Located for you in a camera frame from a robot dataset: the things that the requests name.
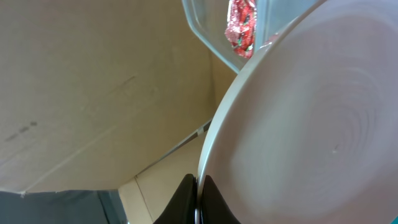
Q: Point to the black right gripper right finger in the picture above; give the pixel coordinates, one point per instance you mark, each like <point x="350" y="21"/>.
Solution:
<point x="213" y="208"/>

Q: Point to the brown cardboard wall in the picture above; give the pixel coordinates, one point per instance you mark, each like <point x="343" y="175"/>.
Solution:
<point x="103" y="108"/>

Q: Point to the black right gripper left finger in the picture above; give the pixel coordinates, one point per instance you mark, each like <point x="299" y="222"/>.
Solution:
<point x="182" y="205"/>

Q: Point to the large white plate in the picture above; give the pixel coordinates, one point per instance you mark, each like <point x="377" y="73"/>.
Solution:
<point x="307" y="131"/>

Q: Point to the red snack wrapper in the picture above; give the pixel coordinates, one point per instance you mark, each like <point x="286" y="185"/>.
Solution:
<point x="241" y="26"/>

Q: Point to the clear plastic bin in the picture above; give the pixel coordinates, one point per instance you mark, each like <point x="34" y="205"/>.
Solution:
<point x="208" y="21"/>

